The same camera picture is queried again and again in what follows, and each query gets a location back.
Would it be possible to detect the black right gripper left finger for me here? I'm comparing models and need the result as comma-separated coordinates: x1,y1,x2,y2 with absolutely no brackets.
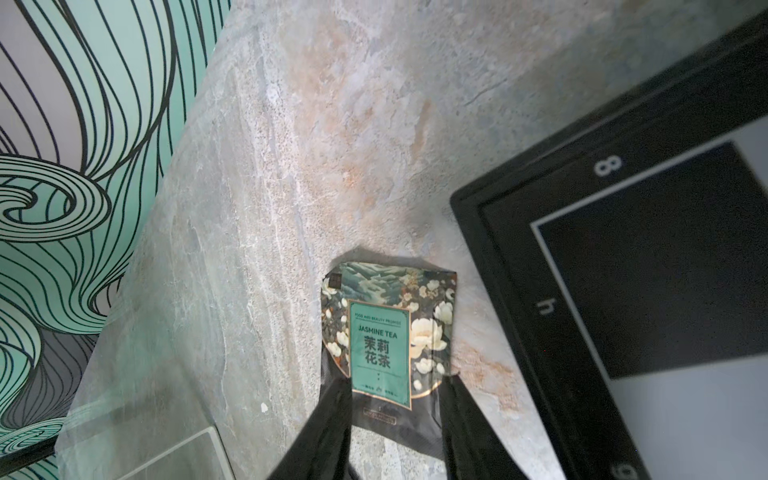
268,378,354,480

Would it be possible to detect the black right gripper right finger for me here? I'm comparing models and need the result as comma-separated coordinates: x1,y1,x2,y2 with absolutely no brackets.
439,375,527,480

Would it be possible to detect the black chessboard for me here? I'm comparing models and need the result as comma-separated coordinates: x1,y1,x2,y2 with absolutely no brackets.
451,13,767,479

